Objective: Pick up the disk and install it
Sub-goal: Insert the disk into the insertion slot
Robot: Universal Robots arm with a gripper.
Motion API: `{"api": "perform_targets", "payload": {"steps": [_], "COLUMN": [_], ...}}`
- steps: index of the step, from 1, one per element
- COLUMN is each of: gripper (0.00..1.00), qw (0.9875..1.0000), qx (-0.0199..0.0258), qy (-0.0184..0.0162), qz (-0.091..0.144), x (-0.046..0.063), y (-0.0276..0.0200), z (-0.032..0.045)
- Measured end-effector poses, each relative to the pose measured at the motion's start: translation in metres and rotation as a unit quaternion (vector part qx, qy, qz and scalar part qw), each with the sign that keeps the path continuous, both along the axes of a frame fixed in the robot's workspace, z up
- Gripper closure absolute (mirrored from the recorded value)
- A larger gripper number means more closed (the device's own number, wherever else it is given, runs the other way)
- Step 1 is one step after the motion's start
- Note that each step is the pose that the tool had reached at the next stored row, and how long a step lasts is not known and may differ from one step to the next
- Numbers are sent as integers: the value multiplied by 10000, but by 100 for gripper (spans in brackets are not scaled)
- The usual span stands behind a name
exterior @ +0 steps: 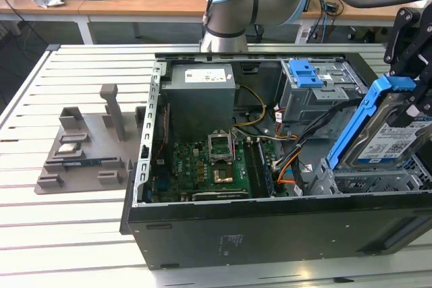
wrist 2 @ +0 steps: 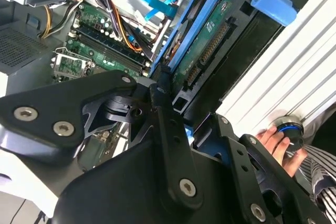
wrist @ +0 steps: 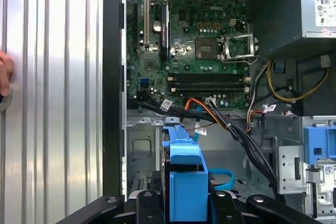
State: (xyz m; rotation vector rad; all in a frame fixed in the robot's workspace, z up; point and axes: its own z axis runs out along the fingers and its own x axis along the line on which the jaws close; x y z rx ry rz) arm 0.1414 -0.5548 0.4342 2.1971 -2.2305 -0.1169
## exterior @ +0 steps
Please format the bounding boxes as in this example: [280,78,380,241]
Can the silver drive cage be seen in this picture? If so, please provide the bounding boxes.
[276,58,371,125]

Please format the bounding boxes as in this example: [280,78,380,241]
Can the silver perforated disk bay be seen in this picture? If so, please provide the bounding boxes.
[309,156,432,196]

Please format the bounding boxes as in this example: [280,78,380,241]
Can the silver CPU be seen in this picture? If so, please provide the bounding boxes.
[56,144,79,156]

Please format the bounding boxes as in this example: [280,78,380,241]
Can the orange wire bundle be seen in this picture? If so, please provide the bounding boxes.
[276,159,298,186]

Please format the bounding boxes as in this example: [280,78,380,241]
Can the grey parts rack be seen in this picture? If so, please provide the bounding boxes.
[34,84,146,196]

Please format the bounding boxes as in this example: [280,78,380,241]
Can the blue RAM stick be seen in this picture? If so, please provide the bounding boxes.
[60,159,102,169]

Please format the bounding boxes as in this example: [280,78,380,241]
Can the red wire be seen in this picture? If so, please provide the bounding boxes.
[157,104,169,161]

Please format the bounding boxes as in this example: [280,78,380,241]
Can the blue plastic drive latch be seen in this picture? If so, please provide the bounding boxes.
[289,59,323,90]

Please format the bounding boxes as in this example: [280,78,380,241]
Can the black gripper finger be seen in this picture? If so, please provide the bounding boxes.
[396,65,432,128]
[383,6,423,78]

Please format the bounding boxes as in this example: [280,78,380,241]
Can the black graphics card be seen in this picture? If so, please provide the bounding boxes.
[191,189,252,202]

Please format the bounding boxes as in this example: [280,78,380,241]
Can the black RAM slot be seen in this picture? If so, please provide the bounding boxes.
[244,138,261,200]

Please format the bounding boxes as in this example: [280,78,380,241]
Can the metal socket cover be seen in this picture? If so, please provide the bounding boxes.
[207,131,236,165]

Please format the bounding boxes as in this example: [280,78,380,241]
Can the green motherboard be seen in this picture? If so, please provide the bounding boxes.
[150,132,281,202]

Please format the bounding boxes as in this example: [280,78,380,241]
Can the hanging blue cable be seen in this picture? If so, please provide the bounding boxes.
[321,0,331,43]

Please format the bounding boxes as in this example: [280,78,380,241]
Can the CPU socket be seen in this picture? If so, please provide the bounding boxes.
[211,163,236,185]

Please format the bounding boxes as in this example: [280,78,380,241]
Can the black cable bundle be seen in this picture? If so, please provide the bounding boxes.
[269,97,365,171]

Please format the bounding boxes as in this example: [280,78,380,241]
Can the yellow power wires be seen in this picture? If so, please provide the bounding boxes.
[234,84,268,127]

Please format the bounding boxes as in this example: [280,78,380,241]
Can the grey power supply unit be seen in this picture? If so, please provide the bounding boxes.
[161,63,237,134]

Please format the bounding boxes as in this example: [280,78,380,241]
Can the hard disk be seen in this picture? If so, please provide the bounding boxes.
[326,74,432,171]

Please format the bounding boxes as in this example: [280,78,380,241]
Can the black open PC case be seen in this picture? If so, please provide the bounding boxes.
[119,43,432,271]

